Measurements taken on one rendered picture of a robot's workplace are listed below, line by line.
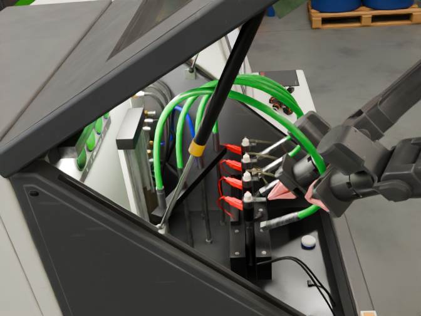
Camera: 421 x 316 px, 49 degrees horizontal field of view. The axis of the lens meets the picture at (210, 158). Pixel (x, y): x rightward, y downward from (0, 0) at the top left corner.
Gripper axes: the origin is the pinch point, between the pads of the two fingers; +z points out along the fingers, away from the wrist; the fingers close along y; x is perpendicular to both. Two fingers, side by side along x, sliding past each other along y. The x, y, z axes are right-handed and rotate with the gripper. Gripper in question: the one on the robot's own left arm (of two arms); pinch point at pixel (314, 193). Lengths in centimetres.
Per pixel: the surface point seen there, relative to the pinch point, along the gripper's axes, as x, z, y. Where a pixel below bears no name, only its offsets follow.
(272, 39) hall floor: -41, 341, -297
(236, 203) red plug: -4.6, 24.1, 3.2
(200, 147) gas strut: -22.1, -19.9, 20.8
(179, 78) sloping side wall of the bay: -37, 36, -13
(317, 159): -6.0, -7.1, -0.7
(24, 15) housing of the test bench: -71, 34, 9
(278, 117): -16.2, -7.2, -0.2
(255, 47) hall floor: -47, 336, -268
